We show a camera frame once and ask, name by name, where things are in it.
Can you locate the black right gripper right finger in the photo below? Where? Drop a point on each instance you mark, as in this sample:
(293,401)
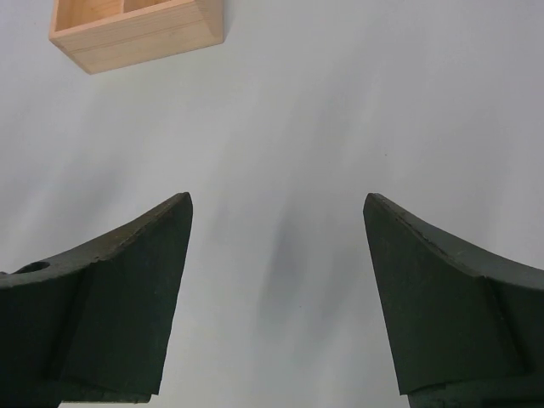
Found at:
(465,326)

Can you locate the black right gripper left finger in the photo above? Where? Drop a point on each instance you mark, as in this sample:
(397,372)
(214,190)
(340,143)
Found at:
(92,324)

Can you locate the wooden compartment box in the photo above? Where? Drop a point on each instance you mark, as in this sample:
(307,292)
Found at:
(105,35)

